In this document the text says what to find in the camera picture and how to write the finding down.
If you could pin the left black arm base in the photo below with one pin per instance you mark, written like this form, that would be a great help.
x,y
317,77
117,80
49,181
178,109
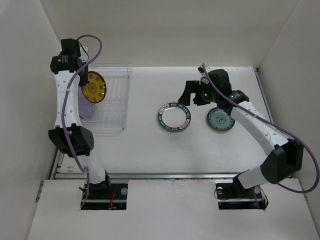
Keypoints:
x,y
113,199

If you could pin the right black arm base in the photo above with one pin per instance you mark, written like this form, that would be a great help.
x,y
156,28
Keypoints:
x,y
246,199

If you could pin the white wire dish rack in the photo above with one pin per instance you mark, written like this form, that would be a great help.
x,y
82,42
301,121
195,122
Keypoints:
x,y
110,117

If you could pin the purple plate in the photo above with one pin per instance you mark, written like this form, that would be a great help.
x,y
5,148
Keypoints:
x,y
86,109

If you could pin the aluminium table frame rail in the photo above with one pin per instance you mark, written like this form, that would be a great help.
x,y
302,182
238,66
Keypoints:
x,y
145,150

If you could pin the blue floral green plate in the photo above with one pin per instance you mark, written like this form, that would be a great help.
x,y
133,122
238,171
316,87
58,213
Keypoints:
x,y
219,120

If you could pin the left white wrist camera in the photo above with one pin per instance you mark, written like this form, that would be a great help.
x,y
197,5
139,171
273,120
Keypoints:
x,y
84,53

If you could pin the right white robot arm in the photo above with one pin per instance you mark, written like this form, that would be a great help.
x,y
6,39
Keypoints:
x,y
284,155

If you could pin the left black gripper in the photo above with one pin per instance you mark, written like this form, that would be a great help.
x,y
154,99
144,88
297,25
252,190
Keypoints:
x,y
84,80

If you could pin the green rimmed white plate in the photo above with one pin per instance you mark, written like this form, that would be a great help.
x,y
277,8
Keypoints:
x,y
174,129

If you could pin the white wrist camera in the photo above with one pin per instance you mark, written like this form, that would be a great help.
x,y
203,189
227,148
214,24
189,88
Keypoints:
x,y
84,53
201,70

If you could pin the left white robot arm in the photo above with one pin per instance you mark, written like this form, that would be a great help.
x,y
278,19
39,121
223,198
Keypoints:
x,y
70,73

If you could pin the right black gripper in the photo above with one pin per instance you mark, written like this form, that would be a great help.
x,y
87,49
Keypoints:
x,y
193,86

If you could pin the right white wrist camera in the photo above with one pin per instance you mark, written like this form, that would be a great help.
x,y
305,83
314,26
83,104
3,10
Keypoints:
x,y
201,70

